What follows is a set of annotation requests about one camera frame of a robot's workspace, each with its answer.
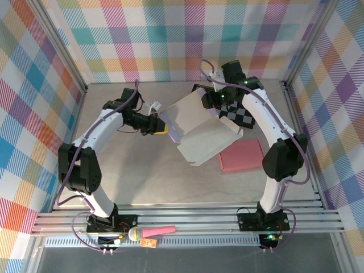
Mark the pink white toy microphone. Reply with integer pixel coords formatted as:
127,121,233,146
127,225,177,242

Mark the small green circuit board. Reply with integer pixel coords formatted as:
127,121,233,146
97,234,128,246

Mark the aluminium corner post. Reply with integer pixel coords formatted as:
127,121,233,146
283,0,342,88
27,0,89,94

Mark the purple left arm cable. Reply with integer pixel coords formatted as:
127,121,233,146
55,79,142,253

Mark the black board with green light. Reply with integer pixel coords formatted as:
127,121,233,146
259,233,279,248

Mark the aluminium side rail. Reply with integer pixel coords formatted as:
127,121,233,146
283,81,330,211
51,89,88,213

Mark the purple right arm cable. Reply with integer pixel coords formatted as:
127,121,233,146
200,59,311,253

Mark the grey slotted cable duct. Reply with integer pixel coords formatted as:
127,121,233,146
44,237,264,249

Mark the pink paper box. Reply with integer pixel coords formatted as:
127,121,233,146
218,138,265,173

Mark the aluminium base frame rail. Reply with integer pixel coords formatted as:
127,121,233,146
31,200,346,237

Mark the lavender paper box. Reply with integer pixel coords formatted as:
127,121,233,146
158,87,244,167

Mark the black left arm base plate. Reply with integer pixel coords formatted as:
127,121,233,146
86,213,139,234

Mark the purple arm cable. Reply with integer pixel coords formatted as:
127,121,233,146
200,59,311,253
55,79,142,253

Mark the black grey checkerboard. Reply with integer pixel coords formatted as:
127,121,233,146
193,83,257,130

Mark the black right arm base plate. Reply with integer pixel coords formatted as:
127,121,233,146
237,210,291,231

